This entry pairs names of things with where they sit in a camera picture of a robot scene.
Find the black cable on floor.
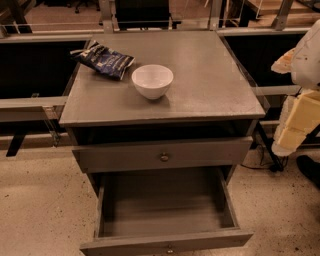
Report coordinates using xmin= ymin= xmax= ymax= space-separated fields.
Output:
xmin=240 ymin=131 xmax=289 ymax=173

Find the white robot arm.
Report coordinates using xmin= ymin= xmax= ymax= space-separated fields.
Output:
xmin=271 ymin=21 xmax=320 ymax=156

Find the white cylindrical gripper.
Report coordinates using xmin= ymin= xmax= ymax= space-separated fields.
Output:
xmin=271 ymin=48 xmax=320 ymax=149

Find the grey drawer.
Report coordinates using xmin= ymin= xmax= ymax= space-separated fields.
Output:
xmin=72 ymin=136 xmax=253 ymax=173
xmin=80 ymin=167 xmax=253 ymax=256

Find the blue chip bag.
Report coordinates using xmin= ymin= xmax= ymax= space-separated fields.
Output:
xmin=70 ymin=41 xmax=135 ymax=80

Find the grey top drawer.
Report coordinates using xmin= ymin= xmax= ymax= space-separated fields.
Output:
xmin=72 ymin=136 xmax=253 ymax=173

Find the black shoe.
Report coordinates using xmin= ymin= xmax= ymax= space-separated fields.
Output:
xmin=296 ymin=155 xmax=320 ymax=188

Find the grey wooden drawer cabinet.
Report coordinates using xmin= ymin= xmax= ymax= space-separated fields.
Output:
xmin=59 ymin=30 xmax=267 ymax=194

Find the white ceramic bowl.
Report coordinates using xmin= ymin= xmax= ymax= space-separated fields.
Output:
xmin=131 ymin=64 xmax=174 ymax=100

